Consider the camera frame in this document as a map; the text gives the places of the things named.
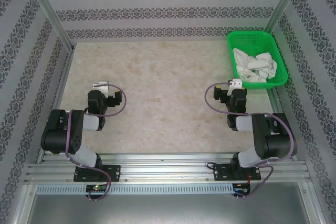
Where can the white t-shirt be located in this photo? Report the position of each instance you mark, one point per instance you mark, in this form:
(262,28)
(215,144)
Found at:
(252,64)

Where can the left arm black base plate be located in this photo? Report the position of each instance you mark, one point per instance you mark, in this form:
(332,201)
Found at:
(113,172)

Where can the aluminium frame post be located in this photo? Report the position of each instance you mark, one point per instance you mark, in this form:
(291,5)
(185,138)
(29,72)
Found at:
(51,15)
(283,3)

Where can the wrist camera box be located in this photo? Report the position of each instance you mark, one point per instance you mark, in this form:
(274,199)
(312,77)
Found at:
(102,86)
(236,83)

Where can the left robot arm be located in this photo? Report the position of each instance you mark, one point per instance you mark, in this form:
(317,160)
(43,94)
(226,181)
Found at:
(60,129)

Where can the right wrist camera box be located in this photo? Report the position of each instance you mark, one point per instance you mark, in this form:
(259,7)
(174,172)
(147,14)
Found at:
(236,83)

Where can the green plastic basket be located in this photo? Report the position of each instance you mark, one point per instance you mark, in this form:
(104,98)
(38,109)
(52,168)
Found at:
(252,39)

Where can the grey sheet metal tray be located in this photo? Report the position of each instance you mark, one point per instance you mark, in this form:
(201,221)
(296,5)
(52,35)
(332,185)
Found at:
(168,208)

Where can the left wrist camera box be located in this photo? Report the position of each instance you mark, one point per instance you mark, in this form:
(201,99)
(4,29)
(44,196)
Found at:
(102,86)

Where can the left controller board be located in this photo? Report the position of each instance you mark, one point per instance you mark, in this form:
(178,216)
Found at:
(97,188)

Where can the controller board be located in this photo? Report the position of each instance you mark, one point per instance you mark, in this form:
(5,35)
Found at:
(240,187)
(97,188)

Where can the right controller board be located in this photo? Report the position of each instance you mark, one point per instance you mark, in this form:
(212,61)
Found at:
(240,187)

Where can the aluminium mounting rail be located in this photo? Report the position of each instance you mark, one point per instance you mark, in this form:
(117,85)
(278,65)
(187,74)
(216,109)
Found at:
(168,167)

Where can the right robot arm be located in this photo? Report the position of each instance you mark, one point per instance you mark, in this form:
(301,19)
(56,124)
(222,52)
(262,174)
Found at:
(273,142)

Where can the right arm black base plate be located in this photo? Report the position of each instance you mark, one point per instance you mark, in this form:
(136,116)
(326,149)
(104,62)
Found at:
(223,172)

